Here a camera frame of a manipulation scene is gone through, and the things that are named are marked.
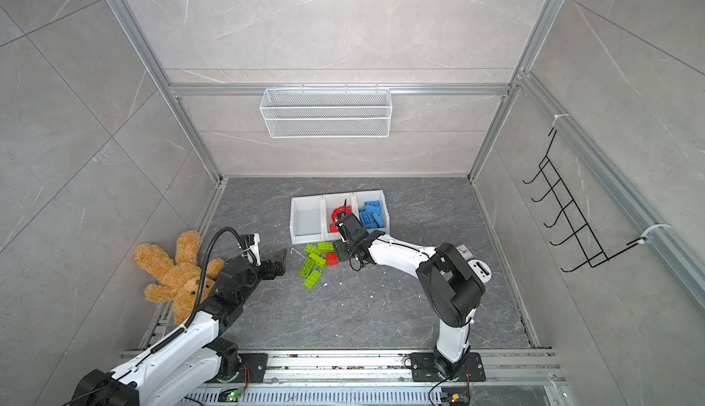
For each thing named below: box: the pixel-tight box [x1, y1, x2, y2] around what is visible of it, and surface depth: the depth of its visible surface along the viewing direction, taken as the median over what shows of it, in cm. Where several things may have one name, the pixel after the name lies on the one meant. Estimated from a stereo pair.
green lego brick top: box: [317, 241, 336, 253], surface depth 97 cm
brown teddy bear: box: [134, 230, 224, 325], surface depth 83 cm
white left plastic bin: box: [289, 194, 325, 246], surface depth 105 cm
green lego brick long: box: [309, 251, 326, 269], surface depth 95 cm
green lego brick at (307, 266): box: [298, 257, 315, 278], surface depth 94 cm
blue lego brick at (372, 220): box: [358, 211, 385, 229], surface depth 103 cm
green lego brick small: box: [302, 269, 323, 290], surface depth 92 cm
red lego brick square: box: [325, 252, 339, 266], surface depth 95 cm
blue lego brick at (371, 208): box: [358, 200, 382, 221], surface depth 107 cm
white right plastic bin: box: [351, 190, 391, 235], surface depth 106 cm
